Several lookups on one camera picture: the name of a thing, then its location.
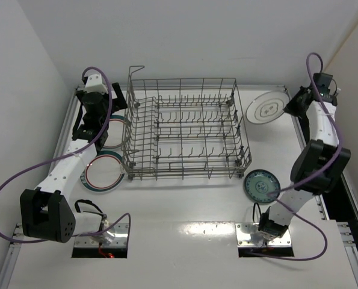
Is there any white gold rimmed plate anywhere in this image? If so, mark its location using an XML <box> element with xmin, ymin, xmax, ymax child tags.
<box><xmin>245</xmin><ymin>91</ymin><xmax>289</xmax><ymax>125</ymax></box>

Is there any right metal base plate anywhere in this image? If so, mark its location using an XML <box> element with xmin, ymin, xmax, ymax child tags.
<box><xmin>235</xmin><ymin>222</ymin><xmax>292</xmax><ymax>249</ymax></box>

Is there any near teal red rimmed plate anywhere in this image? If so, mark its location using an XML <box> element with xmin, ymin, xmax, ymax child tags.
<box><xmin>80</xmin><ymin>151</ymin><xmax>125</xmax><ymax>193</ymax></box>

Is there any teal red rimmed plate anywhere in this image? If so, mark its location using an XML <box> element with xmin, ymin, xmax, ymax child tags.
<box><xmin>80</xmin><ymin>151</ymin><xmax>125</xmax><ymax>193</ymax></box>
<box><xmin>103</xmin><ymin>114</ymin><xmax>125</xmax><ymax>149</ymax></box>

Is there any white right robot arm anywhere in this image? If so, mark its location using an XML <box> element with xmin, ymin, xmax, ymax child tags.
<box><xmin>258</xmin><ymin>73</ymin><xmax>351</xmax><ymax>240</ymax></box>

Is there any grey wire dish rack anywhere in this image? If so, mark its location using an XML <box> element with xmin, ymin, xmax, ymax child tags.
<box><xmin>122</xmin><ymin>66</ymin><xmax>252</xmax><ymax>180</ymax></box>

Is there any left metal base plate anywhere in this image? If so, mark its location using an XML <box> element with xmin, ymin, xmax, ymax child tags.
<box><xmin>73</xmin><ymin>223</ymin><xmax>129</xmax><ymax>249</ymax></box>

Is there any aluminium table frame rail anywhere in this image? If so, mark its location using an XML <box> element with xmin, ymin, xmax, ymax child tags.
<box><xmin>8</xmin><ymin>80</ymin><xmax>357</xmax><ymax>288</ymax></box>

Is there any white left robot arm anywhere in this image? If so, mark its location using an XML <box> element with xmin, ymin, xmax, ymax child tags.
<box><xmin>20</xmin><ymin>82</ymin><xmax>128</xmax><ymax>243</ymax></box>

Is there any blue floral green plate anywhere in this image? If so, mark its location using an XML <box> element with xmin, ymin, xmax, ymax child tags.
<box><xmin>243</xmin><ymin>169</ymin><xmax>280</xmax><ymax>204</ymax></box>

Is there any metal base plate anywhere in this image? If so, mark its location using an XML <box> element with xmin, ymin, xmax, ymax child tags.
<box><xmin>235</xmin><ymin>222</ymin><xmax>292</xmax><ymax>249</ymax></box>
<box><xmin>73</xmin><ymin>223</ymin><xmax>129</xmax><ymax>249</ymax></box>

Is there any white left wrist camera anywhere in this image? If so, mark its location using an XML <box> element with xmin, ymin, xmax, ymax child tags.
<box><xmin>84</xmin><ymin>73</ymin><xmax>106</xmax><ymax>93</ymax></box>

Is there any far teal red rimmed plate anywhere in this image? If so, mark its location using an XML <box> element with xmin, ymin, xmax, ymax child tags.
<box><xmin>103</xmin><ymin>114</ymin><xmax>125</xmax><ymax>149</ymax></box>

